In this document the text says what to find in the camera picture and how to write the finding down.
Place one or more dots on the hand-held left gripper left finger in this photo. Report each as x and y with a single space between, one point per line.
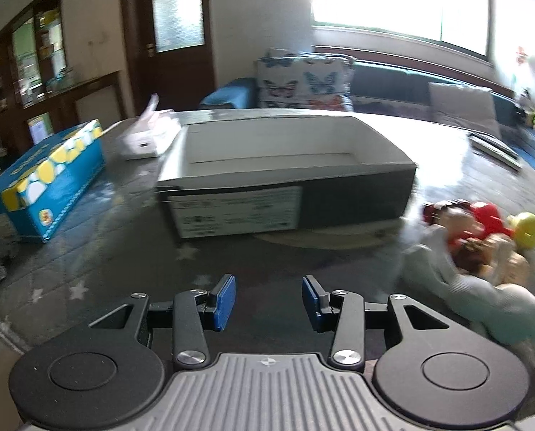
225 301

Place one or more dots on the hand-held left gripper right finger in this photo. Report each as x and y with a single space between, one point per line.
311 305

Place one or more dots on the black and white cardboard box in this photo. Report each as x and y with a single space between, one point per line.
352 195

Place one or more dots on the pale grey plush toy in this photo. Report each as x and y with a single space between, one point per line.
474 296

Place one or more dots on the beige textured toy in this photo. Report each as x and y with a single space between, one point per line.
510 262

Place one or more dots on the grey star-print desktop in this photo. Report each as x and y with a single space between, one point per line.
124 256

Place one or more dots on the white plastic bag package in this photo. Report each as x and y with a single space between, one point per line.
151 137

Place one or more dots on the red toy figure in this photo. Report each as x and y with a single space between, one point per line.
485 215

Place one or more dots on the blue and yellow tissue box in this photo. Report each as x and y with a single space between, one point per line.
47 175

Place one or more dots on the butterfly print pillow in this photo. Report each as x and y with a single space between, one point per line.
303 83

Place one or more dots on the yellow toy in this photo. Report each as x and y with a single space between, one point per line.
528 229

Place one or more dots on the blue sofa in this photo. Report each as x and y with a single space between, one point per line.
384 81

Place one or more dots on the wooden door with frosted glass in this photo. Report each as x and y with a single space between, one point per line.
177 69

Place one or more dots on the remote control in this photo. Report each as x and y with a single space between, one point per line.
494 149

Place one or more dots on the grey cushion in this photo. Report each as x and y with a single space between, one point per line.
465 107

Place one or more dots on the dark wooden display cabinet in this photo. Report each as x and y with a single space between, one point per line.
7 98

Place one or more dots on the bright window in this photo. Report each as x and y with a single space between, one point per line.
384 0

